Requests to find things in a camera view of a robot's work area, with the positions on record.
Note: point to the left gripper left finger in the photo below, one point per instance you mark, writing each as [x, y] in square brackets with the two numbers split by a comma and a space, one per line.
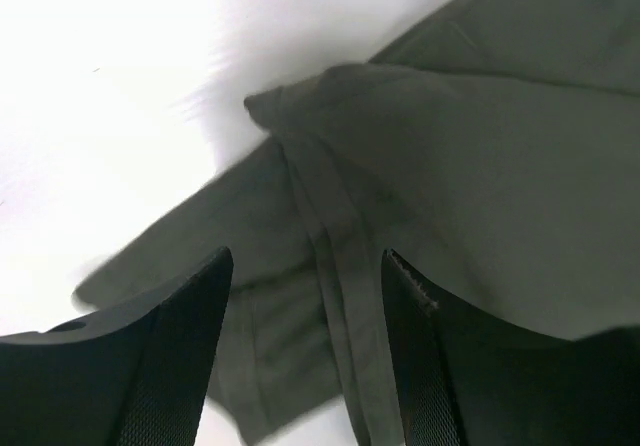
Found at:
[132, 374]

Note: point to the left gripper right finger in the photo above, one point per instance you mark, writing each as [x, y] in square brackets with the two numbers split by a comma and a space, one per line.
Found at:
[465, 377]

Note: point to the olive green shorts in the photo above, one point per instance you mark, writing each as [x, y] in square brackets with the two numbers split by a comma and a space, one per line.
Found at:
[495, 146]

